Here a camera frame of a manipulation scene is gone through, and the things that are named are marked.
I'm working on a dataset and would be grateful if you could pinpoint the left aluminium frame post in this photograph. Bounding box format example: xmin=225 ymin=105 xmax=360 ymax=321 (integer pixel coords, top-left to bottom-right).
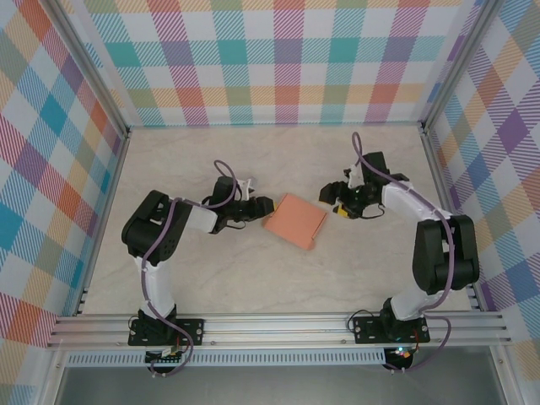
xmin=41 ymin=0 xmax=132 ymax=140

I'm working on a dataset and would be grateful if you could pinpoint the aluminium mounting rail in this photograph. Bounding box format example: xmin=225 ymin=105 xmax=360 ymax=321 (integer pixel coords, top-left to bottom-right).
xmin=46 ymin=311 xmax=512 ymax=349

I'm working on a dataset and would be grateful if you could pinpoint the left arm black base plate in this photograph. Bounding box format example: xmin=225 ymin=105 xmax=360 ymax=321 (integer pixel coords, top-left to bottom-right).
xmin=127 ymin=318 xmax=206 ymax=348

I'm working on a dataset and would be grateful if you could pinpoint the orange paper box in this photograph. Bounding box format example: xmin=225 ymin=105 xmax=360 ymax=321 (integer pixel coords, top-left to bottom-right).
xmin=262 ymin=192 xmax=329 ymax=252

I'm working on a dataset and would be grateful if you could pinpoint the slotted grey cable duct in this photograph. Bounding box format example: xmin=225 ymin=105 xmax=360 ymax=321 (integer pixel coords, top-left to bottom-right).
xmin=66 ymin=351 xmax=388 ymax=367

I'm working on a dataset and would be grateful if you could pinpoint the left aluminium floor rail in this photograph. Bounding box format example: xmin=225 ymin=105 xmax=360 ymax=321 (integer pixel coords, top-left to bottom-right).
xmin=74 ymin=128 xmax=132 ymax=317

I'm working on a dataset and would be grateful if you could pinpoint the aluminium frame post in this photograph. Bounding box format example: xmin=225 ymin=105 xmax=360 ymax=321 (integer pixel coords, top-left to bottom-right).
xmin=420 ymin=0 xmax=505 ymax=134
xmin=41 ymin=0 xmax=132 ymax=140

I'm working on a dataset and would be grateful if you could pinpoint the grey metal panel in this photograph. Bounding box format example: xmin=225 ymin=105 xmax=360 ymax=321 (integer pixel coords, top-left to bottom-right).
xmin=54 ymin=365 xmax=510 ymax=405

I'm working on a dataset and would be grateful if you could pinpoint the right aluminium frame post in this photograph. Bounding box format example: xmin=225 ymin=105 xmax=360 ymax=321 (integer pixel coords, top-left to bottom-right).
xmin=420 ymin=0 xmax=505 ymax=134

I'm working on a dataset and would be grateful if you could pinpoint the right aluminium floor rail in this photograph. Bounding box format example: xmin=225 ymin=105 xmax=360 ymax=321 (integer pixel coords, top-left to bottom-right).
xmin=420 ymin=126 xmax=483 ymax=313

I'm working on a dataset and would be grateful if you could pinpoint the aluminium floor rail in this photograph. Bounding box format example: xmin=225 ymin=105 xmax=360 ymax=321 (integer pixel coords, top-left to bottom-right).
xmin=420 ymin=126 xmax=483 ymax=313
xmin=74 ymin=128 xmax=132 ymax=317

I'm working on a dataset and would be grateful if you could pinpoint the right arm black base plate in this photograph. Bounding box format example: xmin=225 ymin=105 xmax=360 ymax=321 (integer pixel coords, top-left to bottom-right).
xmin=352 ymin=315 xmax=430 ymax=345

